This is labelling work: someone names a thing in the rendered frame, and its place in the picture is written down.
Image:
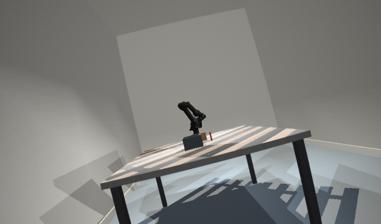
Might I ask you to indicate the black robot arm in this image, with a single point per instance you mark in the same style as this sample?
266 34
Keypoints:
195 123

